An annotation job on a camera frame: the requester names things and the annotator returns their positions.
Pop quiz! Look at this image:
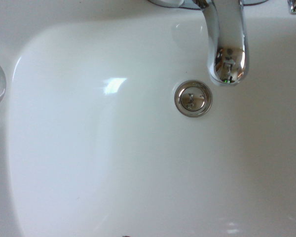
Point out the white ceramic sink basin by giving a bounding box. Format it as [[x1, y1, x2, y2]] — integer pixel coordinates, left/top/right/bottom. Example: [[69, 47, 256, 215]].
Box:
[[0, 0, 296, 237]]

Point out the chrome sink drain stopper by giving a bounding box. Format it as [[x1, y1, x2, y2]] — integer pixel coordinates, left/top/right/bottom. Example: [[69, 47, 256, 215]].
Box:
[[174, 79, 214, 118]]

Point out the chrome faucet spout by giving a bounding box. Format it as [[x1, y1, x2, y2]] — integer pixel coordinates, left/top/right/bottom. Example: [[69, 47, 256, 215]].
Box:
[[190, 0, 251, 86]]

